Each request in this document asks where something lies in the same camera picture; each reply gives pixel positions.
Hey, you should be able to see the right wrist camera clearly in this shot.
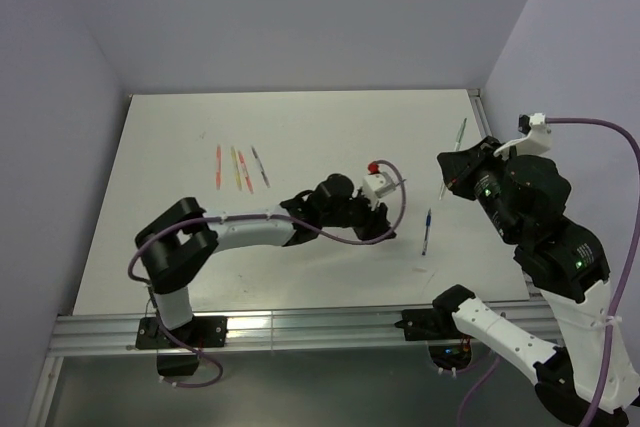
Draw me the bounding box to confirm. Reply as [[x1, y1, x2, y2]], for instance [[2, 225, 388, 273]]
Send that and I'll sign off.
[[494, 113, 552, 159]]

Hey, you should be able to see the blue ballpoint pen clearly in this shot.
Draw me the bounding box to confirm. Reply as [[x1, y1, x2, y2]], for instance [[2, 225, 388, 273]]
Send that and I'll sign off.
[[421, 208, 432, 256]]

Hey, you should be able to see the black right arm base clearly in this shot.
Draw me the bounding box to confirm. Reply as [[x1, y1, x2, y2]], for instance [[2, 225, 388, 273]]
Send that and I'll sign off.
[[394, 308, 474, 371]]

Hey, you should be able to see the purple highlighter pen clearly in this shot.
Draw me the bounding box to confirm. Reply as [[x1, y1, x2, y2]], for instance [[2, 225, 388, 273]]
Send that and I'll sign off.
[[250, 145, 271, 188]]

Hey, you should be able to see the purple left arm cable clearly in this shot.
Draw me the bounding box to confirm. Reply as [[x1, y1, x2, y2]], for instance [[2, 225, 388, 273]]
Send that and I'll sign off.
[[128, 160, 407, 391]]

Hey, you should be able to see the pink highlighter pen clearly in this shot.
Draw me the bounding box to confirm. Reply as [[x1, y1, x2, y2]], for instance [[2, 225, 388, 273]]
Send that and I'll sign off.
[[238, 151, 254, 194]]

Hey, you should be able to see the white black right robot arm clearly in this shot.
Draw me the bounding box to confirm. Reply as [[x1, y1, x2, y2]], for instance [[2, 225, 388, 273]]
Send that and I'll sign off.
[[432, 137, 639, 426]]

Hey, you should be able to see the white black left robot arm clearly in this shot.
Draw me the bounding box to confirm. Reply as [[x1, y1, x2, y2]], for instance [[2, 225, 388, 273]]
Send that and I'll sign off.
[[130, 173, 398, 346]]

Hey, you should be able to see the aluminium front rail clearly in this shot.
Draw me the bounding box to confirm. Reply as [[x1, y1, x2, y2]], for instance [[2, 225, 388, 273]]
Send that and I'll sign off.
[[47, 298, 574, 358]]

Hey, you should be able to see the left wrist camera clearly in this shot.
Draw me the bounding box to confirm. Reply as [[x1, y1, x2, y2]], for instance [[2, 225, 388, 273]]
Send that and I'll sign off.
[[360, 162, 397, 210]]

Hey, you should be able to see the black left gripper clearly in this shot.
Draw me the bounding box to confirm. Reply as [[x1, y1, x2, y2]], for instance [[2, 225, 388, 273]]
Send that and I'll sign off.
[[320, 189, 395, 245]]

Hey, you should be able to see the yellow highlighter pen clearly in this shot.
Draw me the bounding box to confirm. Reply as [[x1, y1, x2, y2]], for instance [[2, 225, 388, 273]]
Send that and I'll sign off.
[[230, 146, 242, 191]]

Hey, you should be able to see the orange highlighter pen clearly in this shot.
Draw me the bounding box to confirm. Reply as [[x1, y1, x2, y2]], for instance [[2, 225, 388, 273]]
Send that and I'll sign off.
[[215, 144, 222, 190]]

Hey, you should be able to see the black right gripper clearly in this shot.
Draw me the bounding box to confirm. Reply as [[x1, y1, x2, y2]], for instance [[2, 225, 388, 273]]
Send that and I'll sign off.
[[436, 132, 519, 239]]

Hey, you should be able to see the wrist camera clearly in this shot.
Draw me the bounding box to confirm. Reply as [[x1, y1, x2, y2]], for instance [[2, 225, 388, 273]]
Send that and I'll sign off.
[[494, 113, 552, 159], [360, 162, 397, 210]]

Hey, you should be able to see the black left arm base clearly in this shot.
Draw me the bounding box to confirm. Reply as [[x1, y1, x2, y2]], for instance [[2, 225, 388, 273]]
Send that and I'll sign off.
[[135, 316, 228, 389]]

